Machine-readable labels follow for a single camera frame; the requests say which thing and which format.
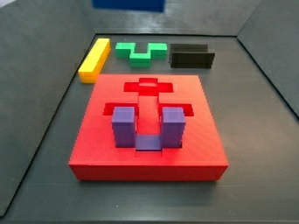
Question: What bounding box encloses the blue U-shaped block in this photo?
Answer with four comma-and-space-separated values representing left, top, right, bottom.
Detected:
91, 0, 166, 12

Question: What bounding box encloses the red puzzle base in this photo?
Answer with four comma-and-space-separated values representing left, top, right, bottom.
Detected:
70, 74, 230, 181

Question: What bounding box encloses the purple U-shaped block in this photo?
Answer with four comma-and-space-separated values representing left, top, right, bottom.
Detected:
111, 107, 186, 151

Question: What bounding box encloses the green stepped block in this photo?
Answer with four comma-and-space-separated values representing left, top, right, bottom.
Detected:
115, 42, 169, 68

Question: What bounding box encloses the yellow long bar block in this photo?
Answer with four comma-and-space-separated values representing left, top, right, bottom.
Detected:
79, 38, 111, 84

